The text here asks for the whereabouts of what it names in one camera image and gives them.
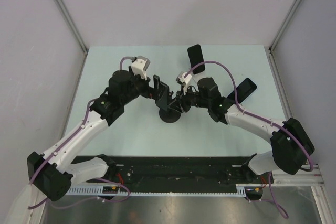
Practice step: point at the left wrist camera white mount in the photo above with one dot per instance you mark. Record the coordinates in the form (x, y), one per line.
(140, 66)

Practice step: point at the left aluminium frame post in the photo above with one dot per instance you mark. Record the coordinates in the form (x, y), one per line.
(71, 25)

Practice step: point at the white phone stand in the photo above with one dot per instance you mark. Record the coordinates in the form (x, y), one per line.
(196, 77)

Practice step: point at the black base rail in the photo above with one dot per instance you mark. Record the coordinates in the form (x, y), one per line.
(182, 174)

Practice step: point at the white slotted cable duct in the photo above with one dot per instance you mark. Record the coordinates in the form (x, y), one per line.
(105, 190)

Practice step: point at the blue-edged phone on black stand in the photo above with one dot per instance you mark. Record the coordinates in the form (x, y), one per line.
(245, 89)

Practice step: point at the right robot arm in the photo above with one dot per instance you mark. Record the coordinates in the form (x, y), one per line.
(291, 147)

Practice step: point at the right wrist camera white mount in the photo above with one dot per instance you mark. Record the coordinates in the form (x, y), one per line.
(184, 80)

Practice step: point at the right aluminium frame post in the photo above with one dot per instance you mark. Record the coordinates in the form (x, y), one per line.
(284, 25)

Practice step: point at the aluminium frame post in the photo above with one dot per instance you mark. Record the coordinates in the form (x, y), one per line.
(71, 25)
(284, 25)

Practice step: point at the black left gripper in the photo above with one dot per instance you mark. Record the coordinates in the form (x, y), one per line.
(149, 92)

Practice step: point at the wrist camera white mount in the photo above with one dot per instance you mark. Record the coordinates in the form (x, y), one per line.
(184, 80)
(140, 66)

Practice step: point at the black phone on white stand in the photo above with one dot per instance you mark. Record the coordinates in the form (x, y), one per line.
(196, 57)

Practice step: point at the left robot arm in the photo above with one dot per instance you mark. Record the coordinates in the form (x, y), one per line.
(53, 172)

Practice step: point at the black round-base phone stand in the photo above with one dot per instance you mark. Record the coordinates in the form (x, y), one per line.
(169, 115)

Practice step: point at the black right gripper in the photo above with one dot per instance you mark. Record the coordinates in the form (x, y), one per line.
(180, 103)

